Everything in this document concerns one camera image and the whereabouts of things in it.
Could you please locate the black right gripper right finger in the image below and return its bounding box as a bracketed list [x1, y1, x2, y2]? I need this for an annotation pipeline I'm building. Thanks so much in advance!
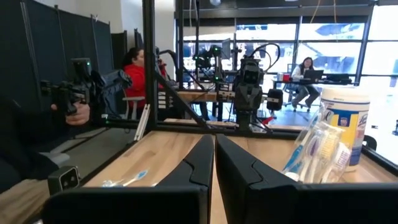
[215, 133, 398, 224]

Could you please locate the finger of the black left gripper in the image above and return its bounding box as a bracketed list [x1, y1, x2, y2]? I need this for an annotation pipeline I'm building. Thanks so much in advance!
[249, 83, 264, 111]
[234, 83, 250, 111]

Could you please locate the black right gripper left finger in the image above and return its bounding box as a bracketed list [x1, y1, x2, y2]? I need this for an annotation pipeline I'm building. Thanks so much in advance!
[42, 133, 216, 224]

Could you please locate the blue mouthwash bottle white cap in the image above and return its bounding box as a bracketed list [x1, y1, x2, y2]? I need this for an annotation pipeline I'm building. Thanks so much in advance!
[284, 171, 301, 183]

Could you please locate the blue toothbrush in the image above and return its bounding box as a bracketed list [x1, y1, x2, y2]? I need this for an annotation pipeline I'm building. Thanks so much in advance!
[101, 169, 149, 188]
[282, 104, 324, 175]

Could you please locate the purple toothbrush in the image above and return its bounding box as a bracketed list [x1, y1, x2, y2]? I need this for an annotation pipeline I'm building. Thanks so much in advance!
[306, 132, 322, 158]

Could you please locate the orange toothbrush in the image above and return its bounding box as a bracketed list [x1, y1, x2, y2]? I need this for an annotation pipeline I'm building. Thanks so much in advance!
[320, 132, 338, 184]

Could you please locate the person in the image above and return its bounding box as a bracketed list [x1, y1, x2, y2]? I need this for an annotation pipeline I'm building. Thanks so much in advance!
[122, 46, 167, 121]
[0, 96, 93, 195]
[290, 57, 321, 110]

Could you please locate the black laptop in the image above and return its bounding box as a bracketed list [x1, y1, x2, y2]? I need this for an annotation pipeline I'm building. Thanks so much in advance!
[303, 69, 325, 80]

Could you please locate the wooden background table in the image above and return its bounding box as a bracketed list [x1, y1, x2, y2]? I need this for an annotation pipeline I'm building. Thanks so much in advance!
[177, 90, 237, 103]

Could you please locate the white aluminium extrusion bar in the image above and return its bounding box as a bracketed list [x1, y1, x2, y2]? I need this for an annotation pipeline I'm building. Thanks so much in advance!
[133, 103, 151, 142]

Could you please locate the clear acrylic organizer box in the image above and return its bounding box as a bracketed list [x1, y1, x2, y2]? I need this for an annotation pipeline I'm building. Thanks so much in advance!
[281, 101, 354, 185]

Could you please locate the yellow Lysol wipes canister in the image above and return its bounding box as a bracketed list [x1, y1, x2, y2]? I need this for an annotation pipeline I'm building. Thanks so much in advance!
[320, 86, 371, 172]

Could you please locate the white chair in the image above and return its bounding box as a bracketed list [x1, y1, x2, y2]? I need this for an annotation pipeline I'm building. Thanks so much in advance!
[122, 95, 147, 121]

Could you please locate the dark grey jacket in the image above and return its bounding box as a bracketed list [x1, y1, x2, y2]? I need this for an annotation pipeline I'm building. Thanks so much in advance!
[91, 68, 134, 121]

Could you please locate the person's hand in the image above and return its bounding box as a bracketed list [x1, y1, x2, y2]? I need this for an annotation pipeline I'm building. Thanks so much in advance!
[50, 101, 91, 127]

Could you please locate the dark blue partition screen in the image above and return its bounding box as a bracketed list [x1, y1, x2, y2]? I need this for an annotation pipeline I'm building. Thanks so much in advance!
[0, 0, 128, 113]

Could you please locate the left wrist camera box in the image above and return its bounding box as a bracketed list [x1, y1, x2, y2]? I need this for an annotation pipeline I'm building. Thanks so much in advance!
[240, 58, 261, 85]

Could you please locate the small black stereo camera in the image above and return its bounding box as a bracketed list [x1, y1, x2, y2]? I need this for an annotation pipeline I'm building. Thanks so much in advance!
[47, 165, 81, 196]

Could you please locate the black teleoperation control handle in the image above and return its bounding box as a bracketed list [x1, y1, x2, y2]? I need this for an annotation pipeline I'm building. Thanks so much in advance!
[39, 57, 94, 116]

